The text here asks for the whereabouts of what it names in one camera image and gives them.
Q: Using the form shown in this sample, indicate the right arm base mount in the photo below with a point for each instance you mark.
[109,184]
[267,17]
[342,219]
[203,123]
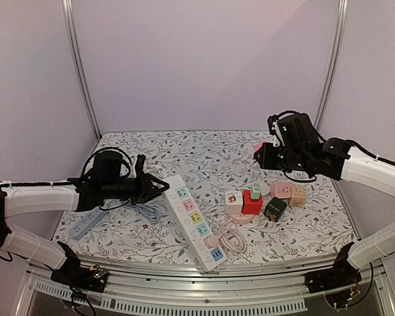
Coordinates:
[332,278]

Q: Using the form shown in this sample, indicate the red cube socket adapter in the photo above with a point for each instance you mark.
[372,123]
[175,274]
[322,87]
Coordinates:
[251,206]

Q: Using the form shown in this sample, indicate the pink round plug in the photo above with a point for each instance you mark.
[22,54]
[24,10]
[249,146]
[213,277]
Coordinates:
[211,241]

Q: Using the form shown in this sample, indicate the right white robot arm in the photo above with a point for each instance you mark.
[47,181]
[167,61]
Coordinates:
[349,162]

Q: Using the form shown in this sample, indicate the beige cube socket adapter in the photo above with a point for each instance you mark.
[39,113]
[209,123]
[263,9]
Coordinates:
[297,196]

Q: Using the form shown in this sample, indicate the white cartoon cube adapter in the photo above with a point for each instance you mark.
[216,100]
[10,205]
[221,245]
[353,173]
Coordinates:
[233,202]

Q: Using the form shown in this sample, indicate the pink plug adapter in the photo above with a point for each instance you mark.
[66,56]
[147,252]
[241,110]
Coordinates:
[259,152]

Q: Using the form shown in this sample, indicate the white power strip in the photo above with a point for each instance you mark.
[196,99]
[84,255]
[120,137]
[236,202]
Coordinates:
[195,228]

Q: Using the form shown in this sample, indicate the grey-blue power strip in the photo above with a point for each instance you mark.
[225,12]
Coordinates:
[86,223]

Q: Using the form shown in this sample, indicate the white square plug adapter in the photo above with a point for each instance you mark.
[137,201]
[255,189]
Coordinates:
[264,188]

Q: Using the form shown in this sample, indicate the pink round socket base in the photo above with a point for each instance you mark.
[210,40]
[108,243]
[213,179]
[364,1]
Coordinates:
[241,218]

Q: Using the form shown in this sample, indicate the aluminium front rail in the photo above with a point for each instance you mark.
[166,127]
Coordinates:
[135,288]

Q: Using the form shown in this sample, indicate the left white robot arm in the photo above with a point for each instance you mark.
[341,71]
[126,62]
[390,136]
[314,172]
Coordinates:
[23,198]

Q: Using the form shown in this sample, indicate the pink cube socket adapter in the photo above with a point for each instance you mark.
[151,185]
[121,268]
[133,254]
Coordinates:
[280,190]

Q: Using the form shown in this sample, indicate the right aluminium frame post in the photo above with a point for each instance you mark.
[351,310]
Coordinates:
[337,41]

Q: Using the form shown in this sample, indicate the mint green cube adapter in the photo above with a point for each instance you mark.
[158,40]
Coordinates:
[255,192]

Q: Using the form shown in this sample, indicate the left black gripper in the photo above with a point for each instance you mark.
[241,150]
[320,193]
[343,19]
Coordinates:
[145,189]

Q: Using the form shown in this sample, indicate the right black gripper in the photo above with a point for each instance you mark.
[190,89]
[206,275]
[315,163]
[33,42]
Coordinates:
[268,158]

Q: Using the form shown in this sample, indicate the dark green cube adapter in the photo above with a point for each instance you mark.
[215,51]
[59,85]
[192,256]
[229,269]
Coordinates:
[275,209]

